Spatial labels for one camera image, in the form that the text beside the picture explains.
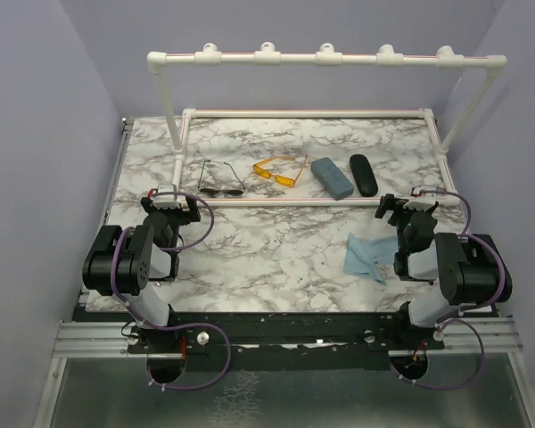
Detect light blue cleaning cloth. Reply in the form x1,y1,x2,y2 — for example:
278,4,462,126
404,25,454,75
343,234,399,284

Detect blue-grey glasses case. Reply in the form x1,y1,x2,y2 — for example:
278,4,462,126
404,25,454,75
310,157,354,201

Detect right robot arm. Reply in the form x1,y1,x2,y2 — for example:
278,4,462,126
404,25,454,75
374,190,513,349

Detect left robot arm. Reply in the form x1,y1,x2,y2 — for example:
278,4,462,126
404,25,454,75
82,196,201,352

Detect orange plastic sunglasses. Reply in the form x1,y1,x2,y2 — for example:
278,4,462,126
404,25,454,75
252,155,308,188

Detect black glasses case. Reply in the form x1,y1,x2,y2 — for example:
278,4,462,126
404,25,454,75
350,154,378,197

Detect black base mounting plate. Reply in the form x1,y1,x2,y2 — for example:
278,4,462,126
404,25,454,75
70,307,447,374

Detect white PVC pipe rack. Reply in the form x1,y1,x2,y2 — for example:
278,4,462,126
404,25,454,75
147,42,507,207

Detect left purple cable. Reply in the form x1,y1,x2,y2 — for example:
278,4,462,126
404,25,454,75
111,191,215,331

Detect purple cable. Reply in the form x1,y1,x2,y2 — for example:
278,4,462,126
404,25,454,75
421,188,507,331
111,191,215,331

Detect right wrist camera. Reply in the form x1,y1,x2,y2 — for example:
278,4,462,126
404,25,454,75
403,187,438,211

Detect black wire-frame sunglasses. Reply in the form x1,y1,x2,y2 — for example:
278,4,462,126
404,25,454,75
197,160,246,198

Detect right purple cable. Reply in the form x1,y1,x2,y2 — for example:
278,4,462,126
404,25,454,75
421,188,507,331

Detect aluminium extrusion rail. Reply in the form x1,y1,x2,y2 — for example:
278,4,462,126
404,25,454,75
51,319,135,358

